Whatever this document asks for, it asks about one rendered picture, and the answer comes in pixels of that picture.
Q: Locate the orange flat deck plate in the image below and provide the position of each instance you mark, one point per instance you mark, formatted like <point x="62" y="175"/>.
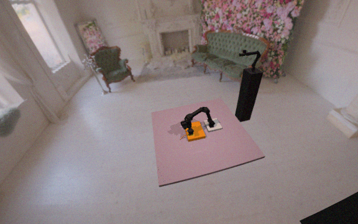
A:
<point x="197" y="134"/>

